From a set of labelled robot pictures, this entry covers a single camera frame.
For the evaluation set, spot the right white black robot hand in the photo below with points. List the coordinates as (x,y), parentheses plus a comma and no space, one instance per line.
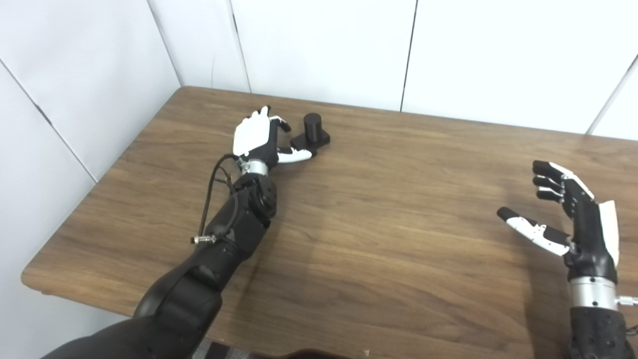
(590,234)

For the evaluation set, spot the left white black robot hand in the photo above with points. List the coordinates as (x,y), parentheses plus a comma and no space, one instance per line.
(251,137)

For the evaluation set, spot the black peg with square base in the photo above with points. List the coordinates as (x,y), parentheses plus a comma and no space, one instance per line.
(312,127)

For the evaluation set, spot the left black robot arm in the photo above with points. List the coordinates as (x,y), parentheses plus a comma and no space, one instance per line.
(234,224)

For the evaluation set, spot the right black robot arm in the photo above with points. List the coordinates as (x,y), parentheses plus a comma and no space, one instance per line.
(595,329)

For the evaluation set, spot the dark robot torso edge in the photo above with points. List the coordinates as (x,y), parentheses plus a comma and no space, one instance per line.
(299,355)

